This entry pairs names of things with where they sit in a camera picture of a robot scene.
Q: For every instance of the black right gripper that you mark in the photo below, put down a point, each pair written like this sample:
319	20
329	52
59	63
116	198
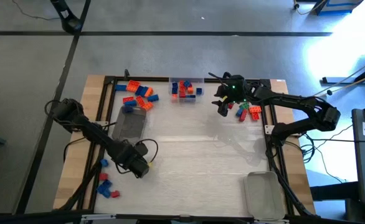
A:
235	90

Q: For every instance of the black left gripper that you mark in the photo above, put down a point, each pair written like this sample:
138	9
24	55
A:
137	166

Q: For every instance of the red long block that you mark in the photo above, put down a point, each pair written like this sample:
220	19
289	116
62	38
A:
243	115

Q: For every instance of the small orange block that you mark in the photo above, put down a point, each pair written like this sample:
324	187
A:
174	96
190	90

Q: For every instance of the grey translucent bin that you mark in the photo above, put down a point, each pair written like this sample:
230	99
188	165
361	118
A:
129	124

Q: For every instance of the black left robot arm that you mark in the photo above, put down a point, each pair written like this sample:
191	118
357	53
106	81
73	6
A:
92	133

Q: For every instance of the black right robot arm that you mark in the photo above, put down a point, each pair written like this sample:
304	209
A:
294	101

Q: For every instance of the red rectangular block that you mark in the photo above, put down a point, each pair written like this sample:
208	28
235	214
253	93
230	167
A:
140	101
128	99
231	105

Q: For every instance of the green block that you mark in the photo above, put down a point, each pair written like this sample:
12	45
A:
244	105

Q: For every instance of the clear plastic bin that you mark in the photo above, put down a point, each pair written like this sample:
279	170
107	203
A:
198	80

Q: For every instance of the black floor strip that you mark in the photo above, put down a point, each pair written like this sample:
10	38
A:
170	33
61	87

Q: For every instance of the white plastic tray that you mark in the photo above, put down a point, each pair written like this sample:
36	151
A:
263	196

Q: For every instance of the black rig bar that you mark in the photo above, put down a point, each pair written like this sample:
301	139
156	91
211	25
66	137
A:
30	217

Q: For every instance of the black floor stand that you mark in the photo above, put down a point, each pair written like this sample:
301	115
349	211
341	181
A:
350	80

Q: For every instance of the blue white box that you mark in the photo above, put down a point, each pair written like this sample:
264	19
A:
338	7

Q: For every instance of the black stand base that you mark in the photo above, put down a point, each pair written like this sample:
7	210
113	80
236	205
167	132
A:
70	23

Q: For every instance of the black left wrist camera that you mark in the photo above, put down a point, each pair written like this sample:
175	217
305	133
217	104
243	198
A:
141	148

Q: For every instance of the white mounting bracket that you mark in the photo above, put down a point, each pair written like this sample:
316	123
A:
269	129
101	124

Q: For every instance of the white rail bracket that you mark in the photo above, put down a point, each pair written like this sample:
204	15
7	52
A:
98	217

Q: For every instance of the black table frame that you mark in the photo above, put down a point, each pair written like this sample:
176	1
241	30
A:
145	79

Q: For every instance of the black frame clamp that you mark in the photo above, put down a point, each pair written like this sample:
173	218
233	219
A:
126	73

